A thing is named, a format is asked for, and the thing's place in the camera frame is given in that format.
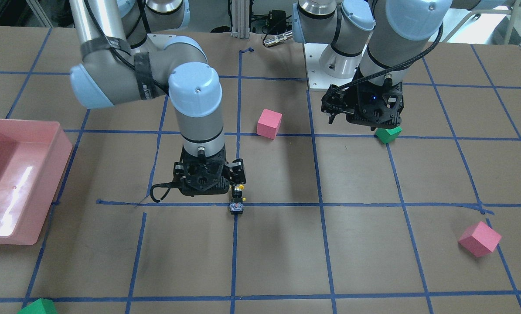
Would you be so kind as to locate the pink plastic tray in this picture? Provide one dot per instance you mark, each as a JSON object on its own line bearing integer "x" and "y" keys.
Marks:
{"x": 33, "y": 156}

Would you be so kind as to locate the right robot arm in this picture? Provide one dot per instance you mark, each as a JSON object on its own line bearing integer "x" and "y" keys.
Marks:
{"x": 120, "y": 64}

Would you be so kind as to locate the aluminium frame post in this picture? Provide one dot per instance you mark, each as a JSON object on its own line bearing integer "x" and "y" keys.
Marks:
{"x": 240, "y": 19}

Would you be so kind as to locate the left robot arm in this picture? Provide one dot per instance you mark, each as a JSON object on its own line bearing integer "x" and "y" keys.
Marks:
{"x": 372, "y": 43}

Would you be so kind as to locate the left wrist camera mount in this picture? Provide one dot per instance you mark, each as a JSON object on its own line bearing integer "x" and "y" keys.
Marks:
{"x": 338, "y": 102}

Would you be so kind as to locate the pink foam cube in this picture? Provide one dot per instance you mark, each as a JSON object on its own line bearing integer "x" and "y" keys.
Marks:
{"x": 269, "y": 123}
{"x": 480, "y": 239}

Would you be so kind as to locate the pink foam cube centre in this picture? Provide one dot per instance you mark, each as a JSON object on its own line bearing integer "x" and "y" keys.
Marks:
{"x": 269, "y": 123}

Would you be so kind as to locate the green foam cube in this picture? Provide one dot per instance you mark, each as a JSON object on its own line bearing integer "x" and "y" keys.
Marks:
{"x": 40, "y": 306}
{"x": 388, "y": 135}

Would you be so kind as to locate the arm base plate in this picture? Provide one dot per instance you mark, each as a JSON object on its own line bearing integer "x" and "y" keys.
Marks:
{"x": 160, "y": 40}
{"x": 323, "y": 72}

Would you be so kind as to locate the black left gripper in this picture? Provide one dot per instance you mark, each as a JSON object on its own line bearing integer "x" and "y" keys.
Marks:
{"x": 346, "y": 97}

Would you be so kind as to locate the yellow push button switch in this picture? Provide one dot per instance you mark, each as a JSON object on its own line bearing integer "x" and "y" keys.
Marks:
{"x": 236, "y": 206}

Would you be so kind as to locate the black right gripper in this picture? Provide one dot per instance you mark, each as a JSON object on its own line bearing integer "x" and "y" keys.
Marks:
{"x": 239, "y": 170}

